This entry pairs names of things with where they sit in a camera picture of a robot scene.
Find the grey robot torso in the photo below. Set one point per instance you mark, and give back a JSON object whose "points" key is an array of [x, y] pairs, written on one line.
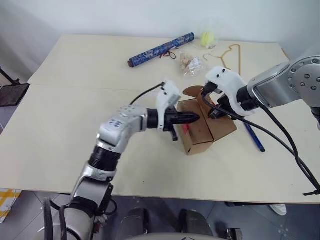
{"points": [[175, 237]]}

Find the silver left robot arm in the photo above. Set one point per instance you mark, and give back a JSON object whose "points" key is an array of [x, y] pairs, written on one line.
{"points": [[112, 130]]}

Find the black caster wheel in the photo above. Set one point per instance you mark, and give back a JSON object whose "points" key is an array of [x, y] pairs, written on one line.
{"points": [[230, 231]]}

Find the yellow and white bag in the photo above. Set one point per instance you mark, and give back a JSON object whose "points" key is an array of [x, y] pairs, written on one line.
{"points": [[7, 202]]}

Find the wooden clothes hanger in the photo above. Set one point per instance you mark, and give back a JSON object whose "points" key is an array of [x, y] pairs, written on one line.
{"points": [[239, 60]]}

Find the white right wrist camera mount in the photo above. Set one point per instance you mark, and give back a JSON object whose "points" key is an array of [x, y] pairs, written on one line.
{"points": [[230, 80]]}

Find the blue patterned scroll tube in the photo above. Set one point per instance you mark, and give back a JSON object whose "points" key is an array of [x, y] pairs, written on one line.
{"points": [[160, 51]]}

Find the black stand rod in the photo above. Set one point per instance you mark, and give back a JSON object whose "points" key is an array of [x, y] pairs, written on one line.
{"points": [[8, 76]]}

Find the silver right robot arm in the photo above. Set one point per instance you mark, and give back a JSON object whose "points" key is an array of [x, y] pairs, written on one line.
{"points": [[282, 82]]}

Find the black mesh tray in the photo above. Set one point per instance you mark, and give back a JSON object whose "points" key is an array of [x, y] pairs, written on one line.
{"points": [[12, 95]]}

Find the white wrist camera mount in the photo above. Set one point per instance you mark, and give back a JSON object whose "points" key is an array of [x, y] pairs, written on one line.
{"points": [[167, 96], [230, 80]]}

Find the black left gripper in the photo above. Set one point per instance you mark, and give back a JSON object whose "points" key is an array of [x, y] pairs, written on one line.
{"points": [[172, 118]]}

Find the white shoe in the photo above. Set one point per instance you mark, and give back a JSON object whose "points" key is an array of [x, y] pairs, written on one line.
{"points": [[278, 209]]}

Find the red tape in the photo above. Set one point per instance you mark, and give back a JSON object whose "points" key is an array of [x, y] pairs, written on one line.
{"points": [[186, 129]]}

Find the brown cardboard box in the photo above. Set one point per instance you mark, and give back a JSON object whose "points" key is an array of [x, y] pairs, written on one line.
{"points": [[200, 137]]}

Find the clear snack bag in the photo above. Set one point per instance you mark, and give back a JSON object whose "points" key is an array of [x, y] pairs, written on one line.
{"points": [[191, 65]]}

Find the blue pen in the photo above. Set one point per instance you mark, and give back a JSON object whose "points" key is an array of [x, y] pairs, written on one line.
{"points": [[255, 137]]}

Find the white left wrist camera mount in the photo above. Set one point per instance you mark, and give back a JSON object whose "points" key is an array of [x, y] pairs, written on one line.
{"points": [[167, 96]]}

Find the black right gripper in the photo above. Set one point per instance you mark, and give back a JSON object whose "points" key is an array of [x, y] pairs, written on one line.
{"points": [[225, 103]]}

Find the clear plastic cup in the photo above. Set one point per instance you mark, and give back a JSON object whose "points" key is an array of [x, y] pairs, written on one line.
{"points": [[212, 46]]}

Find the yellow tennis ball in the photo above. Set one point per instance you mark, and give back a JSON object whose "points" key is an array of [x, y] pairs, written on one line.
{"points": [[208, 39]]}

